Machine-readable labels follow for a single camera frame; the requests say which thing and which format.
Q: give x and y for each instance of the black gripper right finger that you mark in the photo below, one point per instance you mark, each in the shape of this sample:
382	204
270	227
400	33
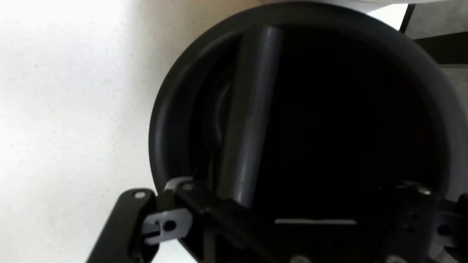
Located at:
419	224

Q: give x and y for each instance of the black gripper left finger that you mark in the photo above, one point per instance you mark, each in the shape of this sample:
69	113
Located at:
126	224

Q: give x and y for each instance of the black round cup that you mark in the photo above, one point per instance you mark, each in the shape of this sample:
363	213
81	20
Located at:
317	122

